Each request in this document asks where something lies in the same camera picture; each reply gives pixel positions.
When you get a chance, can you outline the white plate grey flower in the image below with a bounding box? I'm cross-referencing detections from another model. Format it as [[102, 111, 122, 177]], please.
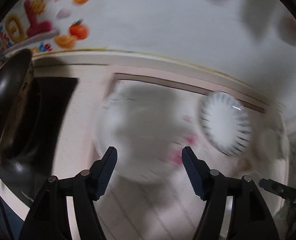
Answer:
[[94, 80, 201, 184]]

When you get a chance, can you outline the blue striped white plate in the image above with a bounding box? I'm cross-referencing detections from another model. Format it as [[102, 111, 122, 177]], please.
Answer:
[[199, 92, 252, 156]]

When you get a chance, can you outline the black induction cooktop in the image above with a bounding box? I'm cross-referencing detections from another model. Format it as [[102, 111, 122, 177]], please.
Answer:
[[3, 76, 79, 160]]

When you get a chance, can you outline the dark frying pan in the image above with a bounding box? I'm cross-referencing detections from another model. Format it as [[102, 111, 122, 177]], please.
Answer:
[[0, 48, 35, 170]]

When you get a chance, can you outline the colourful wall sticker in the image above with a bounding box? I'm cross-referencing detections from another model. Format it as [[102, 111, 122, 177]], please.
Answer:
[[0, 0, 92, 58]]

